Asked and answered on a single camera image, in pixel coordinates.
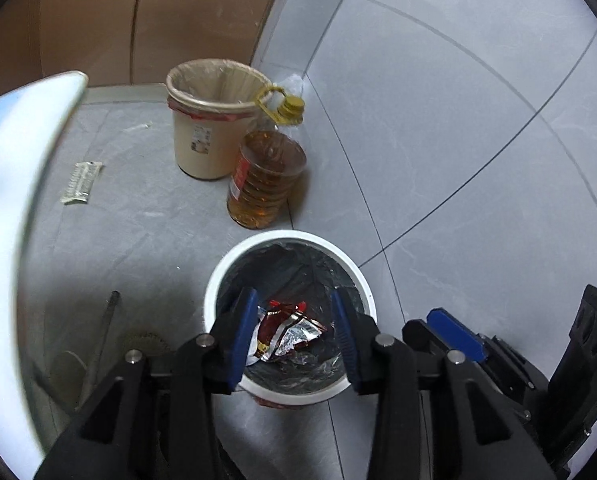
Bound flat silver wrapper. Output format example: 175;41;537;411
61;160;103;206

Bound brown kitchen counter cabinets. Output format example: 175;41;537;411
0;0;292;106

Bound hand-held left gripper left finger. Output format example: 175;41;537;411
33;287;259;480

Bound white bin with black liner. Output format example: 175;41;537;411
204;230;378;407

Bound red snack packet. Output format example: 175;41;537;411
246;300;329;366

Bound cooking oil bottle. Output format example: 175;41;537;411
227;85;308;231

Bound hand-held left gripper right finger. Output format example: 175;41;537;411
331;287;557;480

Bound beige bucket with clear liner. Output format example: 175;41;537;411
166;59;274;182

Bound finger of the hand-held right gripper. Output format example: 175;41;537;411
403;308;489;363

